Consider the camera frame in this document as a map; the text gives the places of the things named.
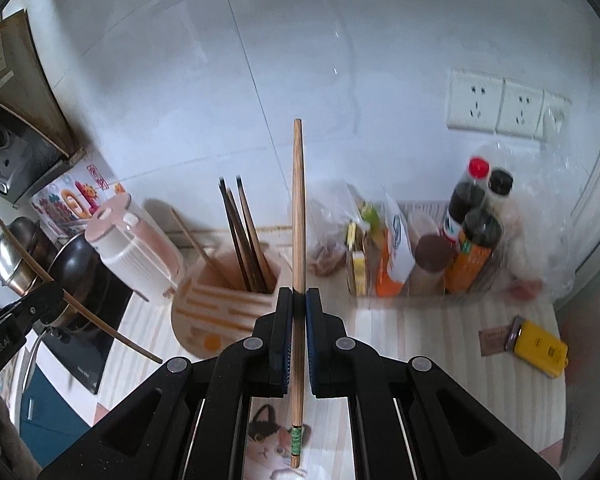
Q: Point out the black pan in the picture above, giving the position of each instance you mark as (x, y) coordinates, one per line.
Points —
(80, 265)

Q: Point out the yellow packet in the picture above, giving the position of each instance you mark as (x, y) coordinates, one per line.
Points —
(357, 265)

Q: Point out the brown card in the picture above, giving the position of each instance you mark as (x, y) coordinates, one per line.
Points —
(495, 337)

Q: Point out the dark bottle with red cap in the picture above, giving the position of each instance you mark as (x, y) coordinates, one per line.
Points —
(467, 200)

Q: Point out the steel pot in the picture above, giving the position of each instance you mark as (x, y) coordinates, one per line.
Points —
(10, 260)

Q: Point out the metal range hood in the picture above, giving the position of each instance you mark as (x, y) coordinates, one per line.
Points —
(20, 165)

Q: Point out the green packet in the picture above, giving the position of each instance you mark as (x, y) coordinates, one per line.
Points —
(371, 216)

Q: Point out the person's left forearm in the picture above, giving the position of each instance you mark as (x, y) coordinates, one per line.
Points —
(5, 435)

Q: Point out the jar with brown lid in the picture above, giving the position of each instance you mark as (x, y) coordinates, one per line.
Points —
(432, 260)

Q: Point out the light wooden chopstick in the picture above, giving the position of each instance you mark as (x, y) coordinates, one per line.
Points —
(195, 245)

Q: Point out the blue cabinet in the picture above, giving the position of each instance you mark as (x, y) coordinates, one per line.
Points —
(45, 420)

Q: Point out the dark bottle with black cap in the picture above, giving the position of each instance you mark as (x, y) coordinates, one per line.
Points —
(501, 185)

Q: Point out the orange and white packet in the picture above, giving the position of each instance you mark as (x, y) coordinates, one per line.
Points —
(395, 255)

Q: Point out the clear storage box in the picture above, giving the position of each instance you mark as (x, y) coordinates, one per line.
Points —
(430, 210)

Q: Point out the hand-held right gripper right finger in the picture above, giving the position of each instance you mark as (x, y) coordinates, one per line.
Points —
(312, 340)

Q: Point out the small plastic bag brown contents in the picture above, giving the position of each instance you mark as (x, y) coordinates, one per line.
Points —
(327, 240)

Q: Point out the wooden chopstick with banded end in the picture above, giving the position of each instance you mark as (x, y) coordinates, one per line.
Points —
(298, 210)

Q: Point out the cream chopstick holder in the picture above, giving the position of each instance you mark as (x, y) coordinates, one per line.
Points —
(205, 305)

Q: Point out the thin brown wooden chopstick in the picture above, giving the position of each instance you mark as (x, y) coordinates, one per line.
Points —
(105, 332)

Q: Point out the dark bottle with orange label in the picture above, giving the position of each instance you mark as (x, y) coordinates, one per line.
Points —
(475, 255)

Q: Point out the dark chopstick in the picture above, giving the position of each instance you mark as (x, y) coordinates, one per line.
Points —
(232, 230)
(247, 260)
(252, 230)
(240, 240)

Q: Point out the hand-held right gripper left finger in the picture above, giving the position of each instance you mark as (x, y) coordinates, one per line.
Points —
(284, 340)

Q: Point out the black induction cooker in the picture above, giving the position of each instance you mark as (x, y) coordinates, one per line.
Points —
(80, 360)

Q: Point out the yellow box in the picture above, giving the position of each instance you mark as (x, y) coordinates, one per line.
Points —
(540, 347)

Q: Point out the large clear plastic bag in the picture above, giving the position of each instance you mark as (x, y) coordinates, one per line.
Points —
(540, 240)

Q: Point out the striped cat print table mat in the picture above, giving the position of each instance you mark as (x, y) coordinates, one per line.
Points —
(430, 330)

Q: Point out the wooden wall cabinet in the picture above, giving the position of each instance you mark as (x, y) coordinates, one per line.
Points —
(30, 85)

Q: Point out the white wall socket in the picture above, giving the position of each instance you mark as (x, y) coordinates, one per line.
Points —
(521, 110)
(475, 102)

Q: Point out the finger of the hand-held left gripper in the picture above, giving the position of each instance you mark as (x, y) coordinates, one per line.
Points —
(37, 307)

